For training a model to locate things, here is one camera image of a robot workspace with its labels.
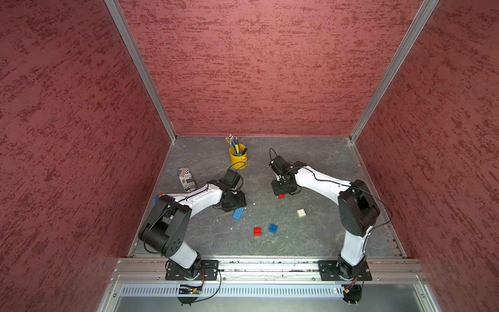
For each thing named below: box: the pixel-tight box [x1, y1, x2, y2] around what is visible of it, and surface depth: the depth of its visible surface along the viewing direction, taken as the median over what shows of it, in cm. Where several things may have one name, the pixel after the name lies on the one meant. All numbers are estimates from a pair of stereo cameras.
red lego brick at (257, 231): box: [253, 227, 262, 237], surface depth 85 cm
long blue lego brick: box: [231, 207, 245, 221], surface depth 89 cm
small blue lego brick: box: [268, 223, 279, 234], surface depth 86 cm
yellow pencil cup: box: [228, 143, 249, 170], surface depth 102 cm
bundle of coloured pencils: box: [224, 133, 247, 157], surface depth 100 cm
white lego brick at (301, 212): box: [296, 208, 307, 218], surface depth 89 cm
